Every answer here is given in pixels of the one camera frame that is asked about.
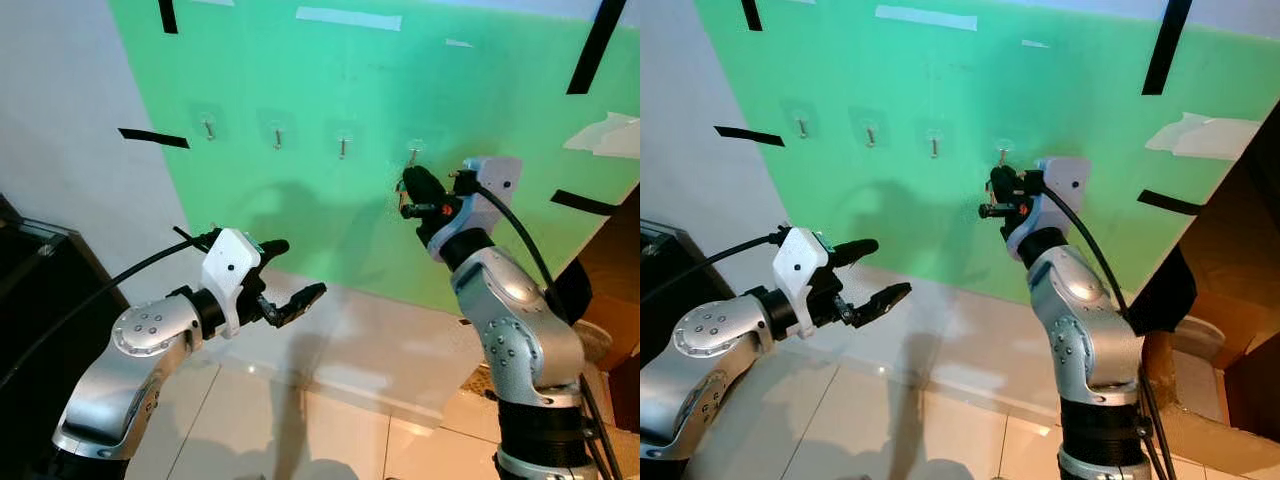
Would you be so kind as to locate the small white tape piece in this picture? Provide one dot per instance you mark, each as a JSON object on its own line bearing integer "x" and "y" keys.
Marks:
{"x": 1035, "y": 43}
{"x": 459, "y": 43}

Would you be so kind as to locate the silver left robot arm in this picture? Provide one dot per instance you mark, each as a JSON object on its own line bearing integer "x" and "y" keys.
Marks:
{"x": 700, "y": 345}
{"x": 135, "y": 350}

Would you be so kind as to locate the green wall sheet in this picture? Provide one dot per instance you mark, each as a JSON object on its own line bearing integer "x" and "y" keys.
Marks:
{"x": 330, "y": 230}
{"x": 920, "y": 230}

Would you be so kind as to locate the long black tape strip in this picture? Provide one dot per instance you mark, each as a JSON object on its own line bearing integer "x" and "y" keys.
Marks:
{"x": 1167, "y": 45}
{"x": 597, "y": 45}

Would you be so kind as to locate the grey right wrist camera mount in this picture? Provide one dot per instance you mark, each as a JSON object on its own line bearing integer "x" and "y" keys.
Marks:
{"x": 1068, "y": 180}
{"x": 495, "y": 178}

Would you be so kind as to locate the short black tape strip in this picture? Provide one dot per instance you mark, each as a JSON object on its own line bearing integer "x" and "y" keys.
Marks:
{"x": 167, "y": 14}
{"x": 750, "y": 13}

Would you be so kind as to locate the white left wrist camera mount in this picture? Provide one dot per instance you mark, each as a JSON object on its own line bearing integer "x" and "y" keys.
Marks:
{"x": 798, "y": 268}
{"x": 228, "y": 272}

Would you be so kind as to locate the brown wooden furniture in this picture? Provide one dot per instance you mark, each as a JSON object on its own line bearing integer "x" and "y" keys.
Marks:
{"x": 615, "y": 290}
{"x": 1230, "y": 290}

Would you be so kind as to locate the clear adhesive metal hook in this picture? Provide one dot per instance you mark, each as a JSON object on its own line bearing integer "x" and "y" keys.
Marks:
{"x": 208, "y": 127}
{"x": 801, "y": 127}
{"x": 934, "y": 146}
{"x": 413, "y": 155}
{"x": 343, "y": 146}
{"x": 277, "y": 135}
{"x": 870, "y": 135}
{"x": 1001, "y": 154}

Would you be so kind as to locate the black cabinet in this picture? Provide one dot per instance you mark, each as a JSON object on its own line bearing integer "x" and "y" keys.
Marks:
{"x": 660, "y": 290}
{"x": 40, "y": 300}

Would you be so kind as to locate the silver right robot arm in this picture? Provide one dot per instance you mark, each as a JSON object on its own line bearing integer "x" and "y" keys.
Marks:
{"x": 515, "y": 330}
{"x": 1090, "y": 335}

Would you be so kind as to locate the long white tape strip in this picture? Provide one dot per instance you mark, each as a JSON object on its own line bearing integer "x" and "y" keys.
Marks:
{"x": 348, "y": 18}
{"x": 926, "y": 17}

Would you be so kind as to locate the black cloth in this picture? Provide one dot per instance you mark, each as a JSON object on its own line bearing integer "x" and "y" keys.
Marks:
{"x": 575, "y": 292}
{"x": 1162, "y": 290}

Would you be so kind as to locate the crumpled white tape patch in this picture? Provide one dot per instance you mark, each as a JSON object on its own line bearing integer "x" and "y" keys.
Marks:
{"x": 1205, "y": 136}
{"x": 608, "y": 136}

